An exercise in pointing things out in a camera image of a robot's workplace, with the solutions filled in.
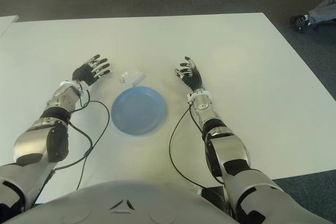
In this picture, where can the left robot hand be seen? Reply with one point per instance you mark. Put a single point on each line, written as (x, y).
(85, 73)

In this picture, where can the white charger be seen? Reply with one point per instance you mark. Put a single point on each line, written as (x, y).
(134, 77)

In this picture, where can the blue plate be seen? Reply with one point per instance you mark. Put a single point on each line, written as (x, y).
(139, 111)

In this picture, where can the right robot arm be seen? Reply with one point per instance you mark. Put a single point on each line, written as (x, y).
(231, 148)

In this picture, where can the white side table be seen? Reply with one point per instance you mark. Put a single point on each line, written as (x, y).
(6, 23)

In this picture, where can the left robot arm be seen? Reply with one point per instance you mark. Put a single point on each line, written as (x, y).
(39, 140)

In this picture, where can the black shoe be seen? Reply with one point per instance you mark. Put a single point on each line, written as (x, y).
(299, 22)

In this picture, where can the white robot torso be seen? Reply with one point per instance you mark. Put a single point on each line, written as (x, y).
(118, 208)

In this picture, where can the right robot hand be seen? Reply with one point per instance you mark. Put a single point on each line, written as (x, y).
(193, 78)

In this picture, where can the grey trouser leg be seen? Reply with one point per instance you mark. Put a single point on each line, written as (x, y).
(324, 11)

